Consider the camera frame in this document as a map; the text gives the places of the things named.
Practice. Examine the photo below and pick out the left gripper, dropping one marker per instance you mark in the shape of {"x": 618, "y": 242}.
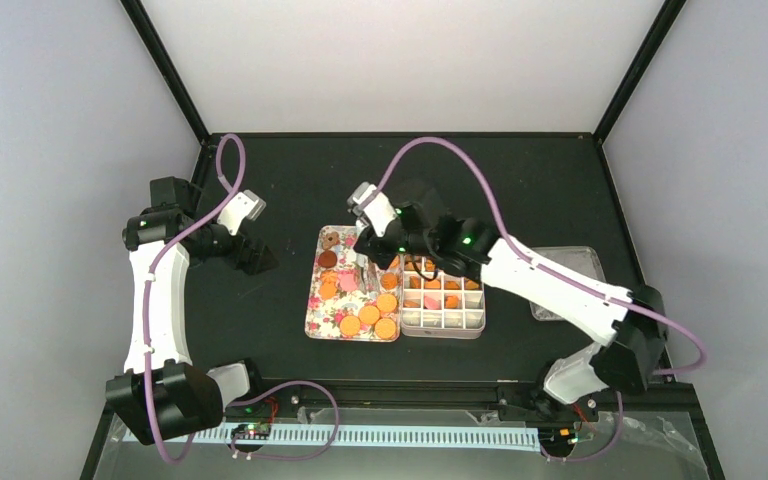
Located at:
{"x": 249, "y": 264}

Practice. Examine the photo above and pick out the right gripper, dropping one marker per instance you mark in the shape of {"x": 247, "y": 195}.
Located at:
{"x": 370, "y": 245}

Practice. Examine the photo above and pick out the pink divided cookie tin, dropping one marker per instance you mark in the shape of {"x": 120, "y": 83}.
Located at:
{"x": 463, "y": 312}

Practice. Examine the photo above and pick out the floral cookie tray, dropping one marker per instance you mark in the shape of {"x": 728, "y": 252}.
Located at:
{"x": 332, "y": 314}

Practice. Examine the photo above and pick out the metal tongs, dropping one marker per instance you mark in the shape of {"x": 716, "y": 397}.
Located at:
{"x": 367, "y": 276}

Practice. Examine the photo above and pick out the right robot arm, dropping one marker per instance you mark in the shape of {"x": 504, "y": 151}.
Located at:
{"x": 626, "y": 343}

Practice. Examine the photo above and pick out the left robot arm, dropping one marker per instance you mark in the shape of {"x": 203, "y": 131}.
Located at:
{"x": 160, "y": 394}

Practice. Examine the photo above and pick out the white pink sandwich cookie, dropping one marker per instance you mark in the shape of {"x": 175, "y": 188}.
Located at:
{"x": 431, "y": 302}

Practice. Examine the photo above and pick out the dark brown round cookie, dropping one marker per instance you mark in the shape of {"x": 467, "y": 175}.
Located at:
{"x": 327, "y": 259}

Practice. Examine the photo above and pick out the brown flower cookie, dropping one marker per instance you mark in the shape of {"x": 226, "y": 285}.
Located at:
{"x": 330, "y": 239}

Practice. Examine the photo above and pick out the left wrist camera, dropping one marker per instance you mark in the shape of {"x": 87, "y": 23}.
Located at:
{"x": 244, "y": 206}

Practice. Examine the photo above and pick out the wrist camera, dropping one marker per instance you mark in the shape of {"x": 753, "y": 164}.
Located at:
{"x": 244, "y": 206}
{"x": 372, "y": 208}

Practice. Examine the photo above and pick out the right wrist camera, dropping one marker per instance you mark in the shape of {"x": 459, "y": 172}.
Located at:
{"x": 372, "y": 208}

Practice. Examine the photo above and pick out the white slotted cable duct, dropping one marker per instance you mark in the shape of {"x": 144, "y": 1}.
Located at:
{"x": 396, "y": 436}

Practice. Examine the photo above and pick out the black frame post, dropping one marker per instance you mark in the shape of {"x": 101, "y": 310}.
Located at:
{"x": 154, "y": 45}

